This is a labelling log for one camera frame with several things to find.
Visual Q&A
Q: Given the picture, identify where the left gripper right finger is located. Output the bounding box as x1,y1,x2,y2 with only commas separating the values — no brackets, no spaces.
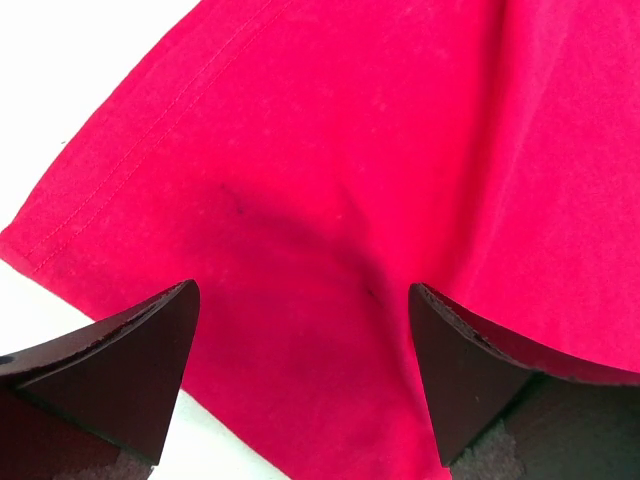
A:
409,284,639,480

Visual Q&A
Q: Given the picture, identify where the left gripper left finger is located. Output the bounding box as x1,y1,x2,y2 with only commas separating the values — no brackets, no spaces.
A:
1,280,200,479

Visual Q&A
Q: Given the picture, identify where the crimson red t-shirt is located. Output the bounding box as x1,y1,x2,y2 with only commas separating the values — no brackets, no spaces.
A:
1,1,639,479

